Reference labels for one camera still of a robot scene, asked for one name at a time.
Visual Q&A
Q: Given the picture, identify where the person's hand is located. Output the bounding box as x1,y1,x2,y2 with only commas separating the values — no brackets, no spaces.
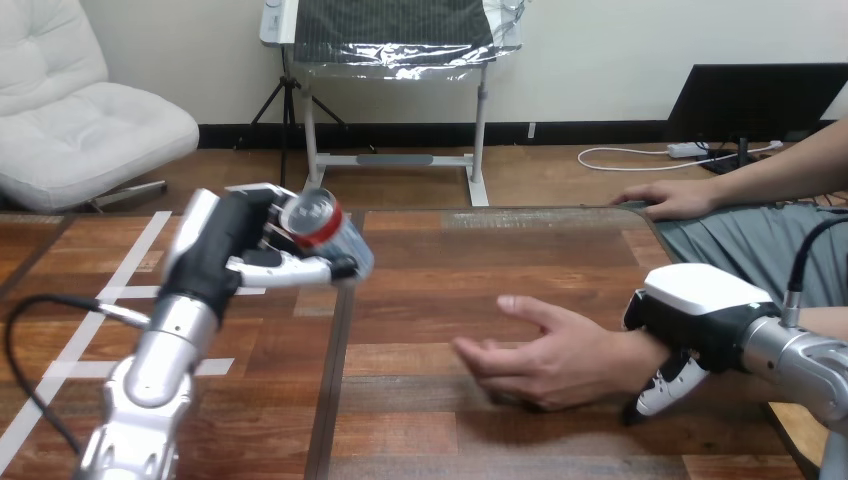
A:
452,295,671,413
609,178,721,223

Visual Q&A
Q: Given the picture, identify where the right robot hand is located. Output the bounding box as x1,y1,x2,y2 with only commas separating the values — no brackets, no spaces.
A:
621,263,783,426

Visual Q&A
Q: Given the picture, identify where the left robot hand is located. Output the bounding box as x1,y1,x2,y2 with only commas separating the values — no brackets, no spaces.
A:
158,184,360,323

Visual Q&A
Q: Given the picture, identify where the red and white drink can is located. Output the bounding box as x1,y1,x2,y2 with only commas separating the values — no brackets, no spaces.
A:
279,187,376,284

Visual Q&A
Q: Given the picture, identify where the person's body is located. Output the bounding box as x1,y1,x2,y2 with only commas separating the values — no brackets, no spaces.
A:
654,200,848,311

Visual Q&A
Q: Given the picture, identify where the white power strip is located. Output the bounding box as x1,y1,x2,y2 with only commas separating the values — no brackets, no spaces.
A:
666,140,711,160

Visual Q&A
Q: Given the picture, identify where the dark screen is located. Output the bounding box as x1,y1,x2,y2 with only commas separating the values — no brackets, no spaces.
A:
665,62,848,177

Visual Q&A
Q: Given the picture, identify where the black tripod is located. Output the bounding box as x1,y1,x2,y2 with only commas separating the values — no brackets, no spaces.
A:
235,44,376,190

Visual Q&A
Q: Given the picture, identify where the white cushioned chair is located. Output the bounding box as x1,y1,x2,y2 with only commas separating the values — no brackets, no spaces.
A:
0,0,201,215

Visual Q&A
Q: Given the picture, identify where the white desk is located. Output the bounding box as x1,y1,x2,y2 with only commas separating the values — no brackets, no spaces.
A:
258,0,526,209

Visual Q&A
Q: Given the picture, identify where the foil sheet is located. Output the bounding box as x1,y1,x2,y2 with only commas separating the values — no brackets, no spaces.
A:
290,0,533,83

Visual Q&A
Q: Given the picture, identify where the tangle of cables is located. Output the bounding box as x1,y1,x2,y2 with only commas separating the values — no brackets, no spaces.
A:
692,137,778,168

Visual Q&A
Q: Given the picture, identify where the white cable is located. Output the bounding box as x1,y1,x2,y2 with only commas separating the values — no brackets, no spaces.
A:
576,139,785,174

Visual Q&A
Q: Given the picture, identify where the black cable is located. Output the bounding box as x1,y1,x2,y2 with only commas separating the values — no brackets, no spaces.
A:
3,294,154,458
783,216,848,329

